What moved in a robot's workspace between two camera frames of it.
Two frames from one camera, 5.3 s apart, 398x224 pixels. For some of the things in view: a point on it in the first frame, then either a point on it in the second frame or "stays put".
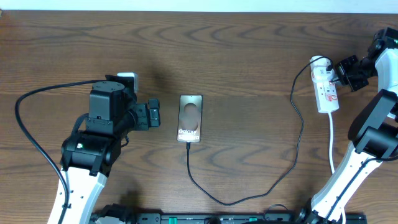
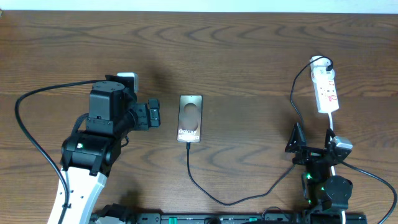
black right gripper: [341, 67] → [310, 154]
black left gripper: [144, 121] stays put
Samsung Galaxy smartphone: [189, 119] stays put
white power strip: [323, 73] stays put
